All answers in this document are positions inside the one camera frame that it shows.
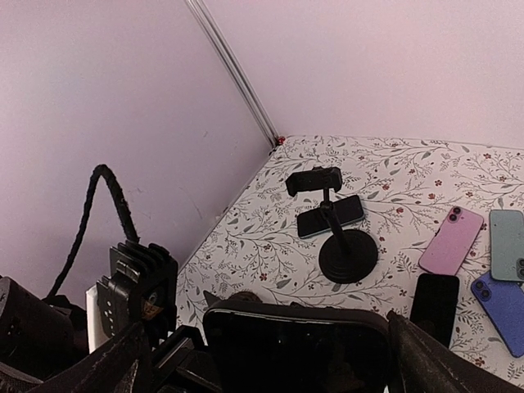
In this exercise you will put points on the black phone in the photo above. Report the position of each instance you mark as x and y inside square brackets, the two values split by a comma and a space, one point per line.
[434, 305]
[345, 211]
[260, 347]

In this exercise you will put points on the teal green phone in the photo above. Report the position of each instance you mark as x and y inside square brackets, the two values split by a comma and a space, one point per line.
[506, 245]

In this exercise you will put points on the left aluminium corner post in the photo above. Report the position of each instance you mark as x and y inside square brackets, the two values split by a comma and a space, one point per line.
[232, 65]

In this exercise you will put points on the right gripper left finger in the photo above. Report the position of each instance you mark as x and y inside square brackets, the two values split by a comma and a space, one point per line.
[122, 364]

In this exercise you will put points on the pink phone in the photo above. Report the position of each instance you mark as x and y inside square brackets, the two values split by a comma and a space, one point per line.
[452, 242]

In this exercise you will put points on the floral table mat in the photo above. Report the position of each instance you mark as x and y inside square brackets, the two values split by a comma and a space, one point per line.
[406, 186]

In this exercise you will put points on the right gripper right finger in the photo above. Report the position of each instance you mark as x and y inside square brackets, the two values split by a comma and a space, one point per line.
[422, 364]

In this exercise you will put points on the blue phone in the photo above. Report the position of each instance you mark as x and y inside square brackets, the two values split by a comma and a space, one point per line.
[503, 303]

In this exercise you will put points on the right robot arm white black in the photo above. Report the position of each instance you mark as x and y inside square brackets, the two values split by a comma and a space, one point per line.
[40, 341]

